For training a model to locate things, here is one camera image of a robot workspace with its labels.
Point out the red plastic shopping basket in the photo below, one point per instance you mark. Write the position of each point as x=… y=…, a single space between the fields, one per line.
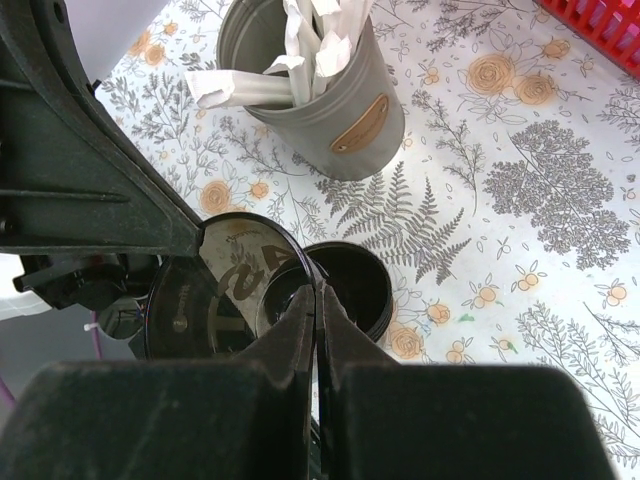
x=609 y=26

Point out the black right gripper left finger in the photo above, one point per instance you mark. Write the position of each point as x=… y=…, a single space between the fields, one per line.
x=241 y=418

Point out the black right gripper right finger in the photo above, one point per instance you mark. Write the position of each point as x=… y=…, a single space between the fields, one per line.
x=380 y=419

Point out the transparent dark cup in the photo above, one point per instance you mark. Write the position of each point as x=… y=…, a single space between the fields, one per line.
x=220 y=301

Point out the grey tin straw holder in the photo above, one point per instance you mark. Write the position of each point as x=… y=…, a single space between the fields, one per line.
x=351 y=131

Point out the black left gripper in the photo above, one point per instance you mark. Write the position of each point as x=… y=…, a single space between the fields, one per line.
x=73 y=183

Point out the floral table mat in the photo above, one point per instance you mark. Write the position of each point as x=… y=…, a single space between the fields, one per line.
x=508 y=219

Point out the black printed coffee cup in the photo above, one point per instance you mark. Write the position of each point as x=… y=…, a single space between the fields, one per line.
x=357 y=276

